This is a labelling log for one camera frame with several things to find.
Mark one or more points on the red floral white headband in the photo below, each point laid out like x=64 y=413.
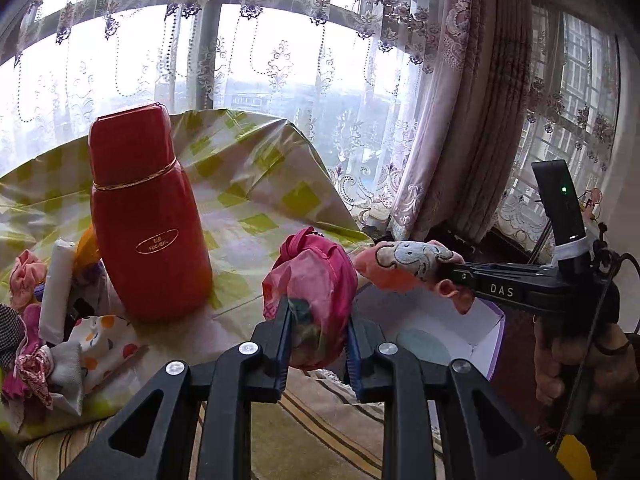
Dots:
x=35 y=370

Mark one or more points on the orange cloth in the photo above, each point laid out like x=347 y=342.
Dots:
x=86 y=252

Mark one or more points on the pink drape curtain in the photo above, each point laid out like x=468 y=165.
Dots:
x=465 y=135

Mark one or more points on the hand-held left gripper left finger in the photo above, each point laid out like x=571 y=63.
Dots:
x=287 y=332

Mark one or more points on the magenta knitted cloth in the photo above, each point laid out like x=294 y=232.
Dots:
x=31 y=320

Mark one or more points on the red thermos flask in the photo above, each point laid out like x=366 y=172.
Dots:
x=150 y=210

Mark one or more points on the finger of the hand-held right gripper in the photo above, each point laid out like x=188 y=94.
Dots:
x=500 y=287

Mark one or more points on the striped beige mat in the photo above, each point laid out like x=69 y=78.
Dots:
x=310 y=420

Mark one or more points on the dark checked cloth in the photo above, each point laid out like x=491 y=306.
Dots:
x=10 y=330

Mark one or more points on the yellow checked plastic tablecloth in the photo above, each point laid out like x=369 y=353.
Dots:
x=250 y=170

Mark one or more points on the white rolled cloth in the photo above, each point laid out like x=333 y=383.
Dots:
x=56 y=290

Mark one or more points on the pink scrunchie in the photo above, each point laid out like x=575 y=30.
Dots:
x=27 y=275

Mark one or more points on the white polka dot cloth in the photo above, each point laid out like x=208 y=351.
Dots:
x=105 y=345

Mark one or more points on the person's right hand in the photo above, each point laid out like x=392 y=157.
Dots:
x=612 y=365

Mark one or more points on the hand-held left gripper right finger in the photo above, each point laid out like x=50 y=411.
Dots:
x=353 y=355

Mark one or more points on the peach cartoon print cloth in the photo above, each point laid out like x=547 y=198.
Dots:
x=400 y=260

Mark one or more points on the yellow object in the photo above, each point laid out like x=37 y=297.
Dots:
x=575 y=457

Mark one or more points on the white cardboard box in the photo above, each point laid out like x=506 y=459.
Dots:
x=450 y=320

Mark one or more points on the white lace curtain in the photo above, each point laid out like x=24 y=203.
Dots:
x=575 y=110
x=300 y=60

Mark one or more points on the grey herringbone cloth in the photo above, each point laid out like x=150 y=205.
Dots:
x=67 y=370

